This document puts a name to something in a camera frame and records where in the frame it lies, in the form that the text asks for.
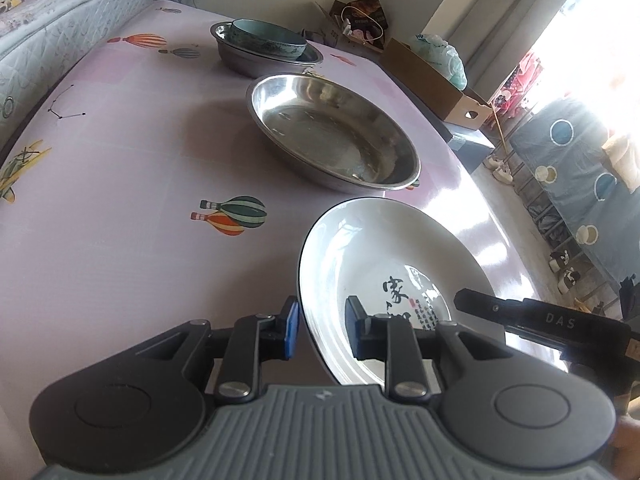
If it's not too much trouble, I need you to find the white ceramic plate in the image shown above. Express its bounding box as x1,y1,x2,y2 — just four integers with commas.
297,197,504,385

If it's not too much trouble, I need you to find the large steel plate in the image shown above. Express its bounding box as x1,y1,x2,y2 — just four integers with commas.
246,74,421,194

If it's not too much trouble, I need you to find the steel bowl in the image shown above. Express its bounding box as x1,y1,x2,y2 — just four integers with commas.
210,21,323,79

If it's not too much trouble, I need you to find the teal ceramic bowl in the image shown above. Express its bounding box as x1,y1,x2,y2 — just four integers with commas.
227,18,307,60

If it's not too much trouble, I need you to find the person right hand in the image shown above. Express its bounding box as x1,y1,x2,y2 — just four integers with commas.
610,415,640,452

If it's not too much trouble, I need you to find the blue dotted curtain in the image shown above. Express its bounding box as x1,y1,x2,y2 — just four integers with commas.
511,99,639,289

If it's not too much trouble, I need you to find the grey storage box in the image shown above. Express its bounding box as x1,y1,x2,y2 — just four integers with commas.
444,122,495,174

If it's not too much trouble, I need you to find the brown cardboard box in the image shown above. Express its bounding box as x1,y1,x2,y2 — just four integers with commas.
380,38,492,130

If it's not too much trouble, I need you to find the green plastic bag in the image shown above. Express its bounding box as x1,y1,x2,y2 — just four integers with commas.
410,35,468,91

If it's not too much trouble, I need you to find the open carton with clutter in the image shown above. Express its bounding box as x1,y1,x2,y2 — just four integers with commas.
302,0,388,61

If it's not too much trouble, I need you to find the quilted mattress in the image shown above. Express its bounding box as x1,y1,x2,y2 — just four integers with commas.
1,0,155,145

